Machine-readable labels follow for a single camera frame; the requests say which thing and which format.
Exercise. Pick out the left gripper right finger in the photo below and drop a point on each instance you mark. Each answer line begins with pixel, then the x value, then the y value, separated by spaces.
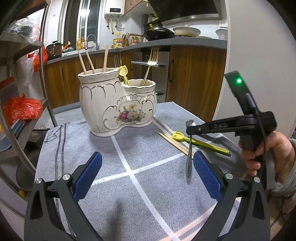
pixel 224 188

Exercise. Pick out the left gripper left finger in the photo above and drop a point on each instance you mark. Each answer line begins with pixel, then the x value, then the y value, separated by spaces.
pixel 73 187

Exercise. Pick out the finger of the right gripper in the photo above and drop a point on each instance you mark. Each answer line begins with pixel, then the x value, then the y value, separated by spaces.
pixel 216 126

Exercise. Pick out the silver spoon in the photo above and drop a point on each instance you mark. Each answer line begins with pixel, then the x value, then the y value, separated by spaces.
pixel 189 148

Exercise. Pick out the wooden chopstick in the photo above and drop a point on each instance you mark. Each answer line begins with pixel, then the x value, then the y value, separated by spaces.
pixel 82 63
pixel 90 62
pixel 105 58
pixel 178 142
pixel 175 144

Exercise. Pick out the yellow green silicone spatula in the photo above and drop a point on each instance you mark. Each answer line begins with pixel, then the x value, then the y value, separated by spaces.
pixel 178 136

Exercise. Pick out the gold fork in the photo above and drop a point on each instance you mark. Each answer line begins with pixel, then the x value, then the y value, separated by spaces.
pixel 153 60

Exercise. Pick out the silver fork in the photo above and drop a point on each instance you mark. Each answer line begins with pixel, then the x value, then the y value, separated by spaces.
pixel 117 60

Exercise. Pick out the wooden kitchen cabinets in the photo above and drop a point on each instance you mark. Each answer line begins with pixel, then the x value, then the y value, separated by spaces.
pixel 194 80

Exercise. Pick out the kitchen faucet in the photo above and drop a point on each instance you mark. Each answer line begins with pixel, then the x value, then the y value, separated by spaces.
pixel 91 43

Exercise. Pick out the grey patterned table mat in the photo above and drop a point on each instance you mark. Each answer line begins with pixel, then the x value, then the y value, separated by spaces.
pixel 141 191

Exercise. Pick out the white bowl on counter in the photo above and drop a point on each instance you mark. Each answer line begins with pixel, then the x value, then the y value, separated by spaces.
pixel 222 34

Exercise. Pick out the white ceramic utensil holder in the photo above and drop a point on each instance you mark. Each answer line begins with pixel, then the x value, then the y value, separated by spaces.
pixel 108 105

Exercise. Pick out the red plastic bag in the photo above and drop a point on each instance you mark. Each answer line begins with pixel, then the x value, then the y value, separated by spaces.
pixel 22 108

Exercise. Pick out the metal storage shelf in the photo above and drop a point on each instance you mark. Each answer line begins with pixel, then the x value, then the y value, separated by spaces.
pixel 22 71

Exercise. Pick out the stainless steel oven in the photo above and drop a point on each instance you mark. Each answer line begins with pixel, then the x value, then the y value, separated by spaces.
pixel 158 74

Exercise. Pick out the white cooking pot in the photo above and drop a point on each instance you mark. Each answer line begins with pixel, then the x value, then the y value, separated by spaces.
pixel 186 31

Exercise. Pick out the black wok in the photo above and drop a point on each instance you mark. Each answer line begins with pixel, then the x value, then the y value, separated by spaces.
pixel 158 33

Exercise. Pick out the yellow silicone spatula in holder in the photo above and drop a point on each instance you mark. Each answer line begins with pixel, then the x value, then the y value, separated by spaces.
pixel 123 71

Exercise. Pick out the black range hood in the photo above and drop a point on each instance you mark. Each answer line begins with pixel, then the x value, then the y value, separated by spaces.
pixel 170 11

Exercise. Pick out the yellow oil bottle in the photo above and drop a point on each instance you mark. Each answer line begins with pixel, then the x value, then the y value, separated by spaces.
pixel 117 43

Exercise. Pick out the white water heater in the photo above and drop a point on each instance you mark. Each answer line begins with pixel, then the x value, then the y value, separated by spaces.
pixel 115 7

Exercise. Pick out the clear plastic bag on shelf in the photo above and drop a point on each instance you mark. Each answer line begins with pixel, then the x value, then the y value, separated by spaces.
pixel 26 27

